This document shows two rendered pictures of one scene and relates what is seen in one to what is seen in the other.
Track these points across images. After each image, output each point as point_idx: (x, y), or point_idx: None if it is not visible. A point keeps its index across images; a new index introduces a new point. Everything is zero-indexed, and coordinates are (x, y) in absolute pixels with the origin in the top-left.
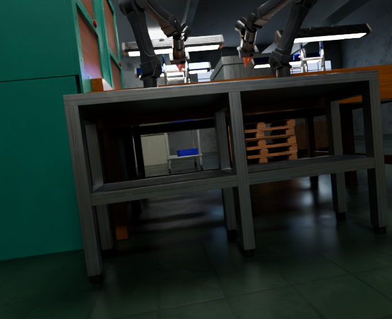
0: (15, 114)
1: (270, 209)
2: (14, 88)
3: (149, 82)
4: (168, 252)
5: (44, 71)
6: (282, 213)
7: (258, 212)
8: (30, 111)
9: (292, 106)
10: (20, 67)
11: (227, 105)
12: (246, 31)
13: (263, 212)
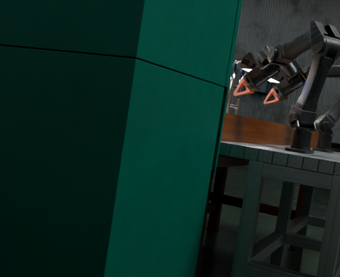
0: (173, 134)
1: (222, 267)
2: (183, 87)
3: (311, 137)
4: None
5: (208, 70)
6: None
7: (221, 273)
8: (185, 132)
9: None
10: (195, 54)
11: None
12: (301, 80)
13: (228, 273)
